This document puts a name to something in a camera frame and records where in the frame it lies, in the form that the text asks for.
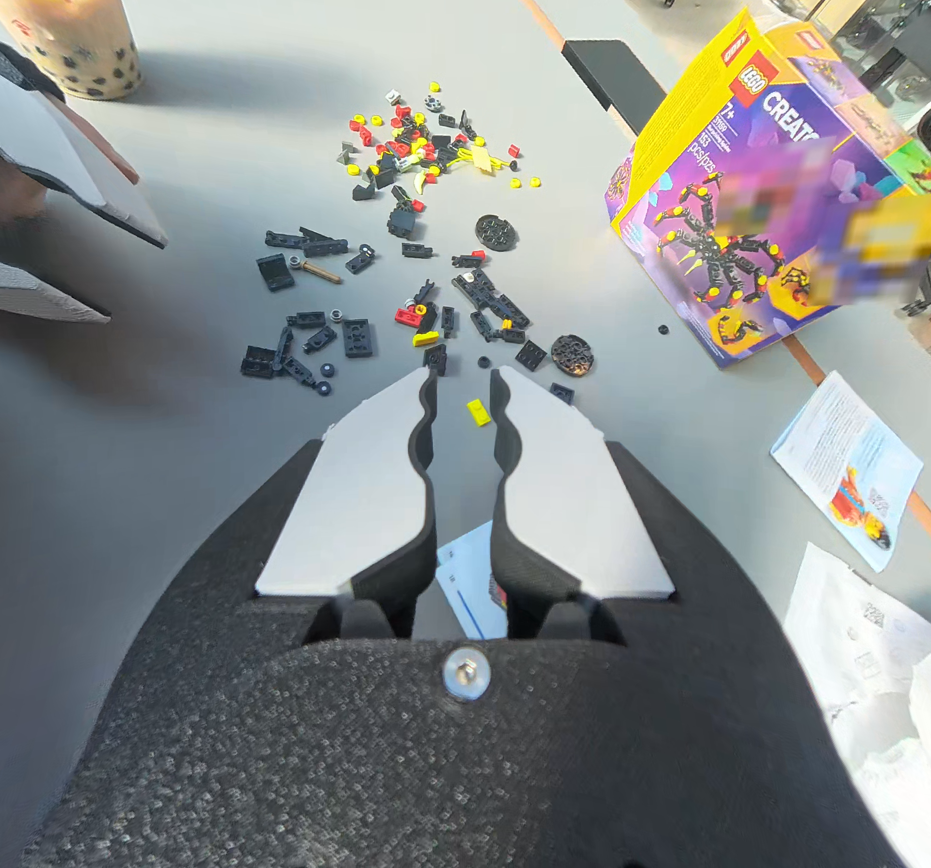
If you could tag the open blue instruction booklet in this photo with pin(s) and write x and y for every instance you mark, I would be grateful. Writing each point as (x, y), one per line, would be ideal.
(465, 577)

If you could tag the pile of toy bricks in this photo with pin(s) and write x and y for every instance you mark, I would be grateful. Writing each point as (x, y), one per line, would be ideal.
(356, 337)

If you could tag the purple yellow toy box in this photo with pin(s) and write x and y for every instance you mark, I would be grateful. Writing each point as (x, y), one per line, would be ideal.
(676, 126)

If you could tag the white leaflet with figure print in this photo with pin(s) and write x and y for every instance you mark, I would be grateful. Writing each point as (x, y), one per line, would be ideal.
(836, 446)

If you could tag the crumpled white paper bag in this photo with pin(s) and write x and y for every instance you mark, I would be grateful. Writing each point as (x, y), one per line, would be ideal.
(894, 795)

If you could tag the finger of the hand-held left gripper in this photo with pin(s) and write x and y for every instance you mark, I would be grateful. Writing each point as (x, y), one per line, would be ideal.
(58, 148)
(36, 297)

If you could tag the crumpled clear plastic bags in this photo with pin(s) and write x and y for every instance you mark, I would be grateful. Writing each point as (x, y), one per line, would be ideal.
(851, 628)

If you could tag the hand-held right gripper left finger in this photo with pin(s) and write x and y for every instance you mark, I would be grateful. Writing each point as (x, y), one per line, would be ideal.
(356, 504)

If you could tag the black round toy plate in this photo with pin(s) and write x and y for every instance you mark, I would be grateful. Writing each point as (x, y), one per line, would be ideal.
(497, 232)
(572, 355)

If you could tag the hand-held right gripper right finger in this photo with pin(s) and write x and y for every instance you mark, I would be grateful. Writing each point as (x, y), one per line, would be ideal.
(574, 504)

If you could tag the yellow toy brick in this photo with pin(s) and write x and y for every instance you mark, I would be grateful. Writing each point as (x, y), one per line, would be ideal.
(478, 412)

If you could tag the bubble tea cup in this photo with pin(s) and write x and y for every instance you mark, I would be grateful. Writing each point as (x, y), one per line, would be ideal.
(73, 25)

